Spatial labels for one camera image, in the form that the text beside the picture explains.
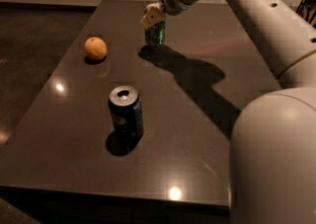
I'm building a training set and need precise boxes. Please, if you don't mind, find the black mesh basket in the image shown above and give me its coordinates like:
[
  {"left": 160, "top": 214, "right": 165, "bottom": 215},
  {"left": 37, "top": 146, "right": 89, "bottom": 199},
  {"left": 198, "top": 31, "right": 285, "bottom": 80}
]
[{"left": 296, "top": 0, "right": 316, "bottom": 29}]

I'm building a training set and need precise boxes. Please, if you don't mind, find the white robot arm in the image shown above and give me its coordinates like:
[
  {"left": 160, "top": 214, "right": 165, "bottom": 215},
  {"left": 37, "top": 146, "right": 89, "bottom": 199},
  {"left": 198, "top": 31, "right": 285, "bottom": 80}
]
[{"left": 141, "top": 0, "right": 316, "bottom": 224}]

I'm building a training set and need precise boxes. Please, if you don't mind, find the orange fruit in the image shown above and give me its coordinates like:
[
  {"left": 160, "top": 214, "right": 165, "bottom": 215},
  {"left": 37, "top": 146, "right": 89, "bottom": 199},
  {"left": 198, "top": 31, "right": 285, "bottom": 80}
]
[{"left": 84, "top": 37, "right": 107, "bottom": 60}]

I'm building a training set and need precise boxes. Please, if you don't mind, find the green soda can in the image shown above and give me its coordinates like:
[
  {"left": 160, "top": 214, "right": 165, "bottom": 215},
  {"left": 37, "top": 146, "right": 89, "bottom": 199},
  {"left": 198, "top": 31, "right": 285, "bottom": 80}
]
[{"left": 145, "top": 21, "right": 166, "bottom": 46}]

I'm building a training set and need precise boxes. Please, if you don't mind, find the blue pepsi can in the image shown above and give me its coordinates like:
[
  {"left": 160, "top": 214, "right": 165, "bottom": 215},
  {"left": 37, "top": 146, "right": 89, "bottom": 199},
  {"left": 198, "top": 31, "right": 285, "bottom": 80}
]
[{"left": 108, "top": 86, "right": 143, "bottom": 142}]

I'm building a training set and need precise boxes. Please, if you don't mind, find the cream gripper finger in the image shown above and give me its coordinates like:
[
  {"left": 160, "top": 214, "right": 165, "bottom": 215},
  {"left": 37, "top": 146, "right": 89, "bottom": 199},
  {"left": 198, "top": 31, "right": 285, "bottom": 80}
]
[{"left": 140, "top": 14, "right": 156, "bottom": 29}]

